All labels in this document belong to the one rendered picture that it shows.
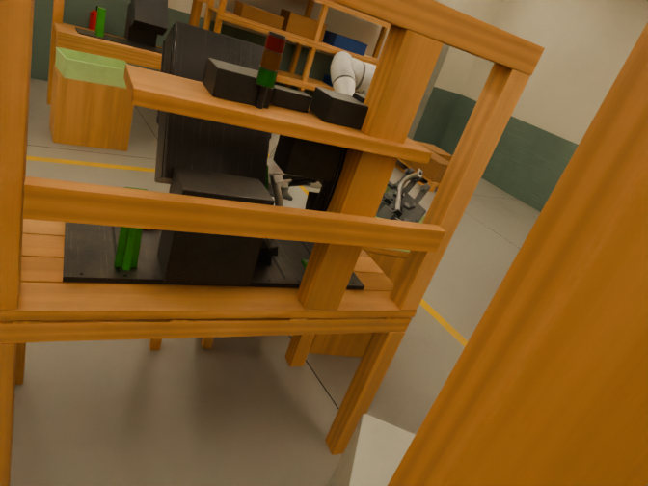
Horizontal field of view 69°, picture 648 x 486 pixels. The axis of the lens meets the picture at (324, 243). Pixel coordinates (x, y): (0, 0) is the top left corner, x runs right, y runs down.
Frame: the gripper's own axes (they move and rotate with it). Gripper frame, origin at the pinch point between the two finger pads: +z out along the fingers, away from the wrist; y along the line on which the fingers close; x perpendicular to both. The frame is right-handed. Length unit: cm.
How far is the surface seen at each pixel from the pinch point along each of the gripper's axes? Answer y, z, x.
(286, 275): -14.4, 1.6, 33.7
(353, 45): -412, -301, -354
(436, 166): -400, -376, -141
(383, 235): 22.2, -23.7, 31.8
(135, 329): 3, 58, 44
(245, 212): 33.9, 23.8, 20.9
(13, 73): 58, 72, -9
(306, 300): -1.3, 0.5, 45.8
